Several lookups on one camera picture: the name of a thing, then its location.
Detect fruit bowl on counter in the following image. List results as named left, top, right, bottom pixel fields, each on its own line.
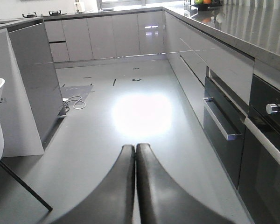
left=193, top=0, right=212, bottom=11

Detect gas hob burners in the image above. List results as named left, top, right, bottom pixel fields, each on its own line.
left=22, top=9, right=68, bottom=18

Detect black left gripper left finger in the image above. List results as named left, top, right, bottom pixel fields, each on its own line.
left=53, top=145, right=135, bottom=224

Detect black built-in oven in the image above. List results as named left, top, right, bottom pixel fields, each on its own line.
left=238, top=75, right=280, bottom=224

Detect grey kitchen island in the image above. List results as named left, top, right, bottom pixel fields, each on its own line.
left=0, top=18, right=65, bottom=157

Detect grey base cabinets with countertop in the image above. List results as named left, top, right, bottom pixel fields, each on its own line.
left=43, top=0, right=280, bottom=126

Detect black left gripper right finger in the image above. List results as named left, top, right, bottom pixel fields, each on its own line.
left=136, top=143, right=232, bottom=224

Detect white kettle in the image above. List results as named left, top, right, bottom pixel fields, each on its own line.
left=74, top=0, right=85, bottom=13

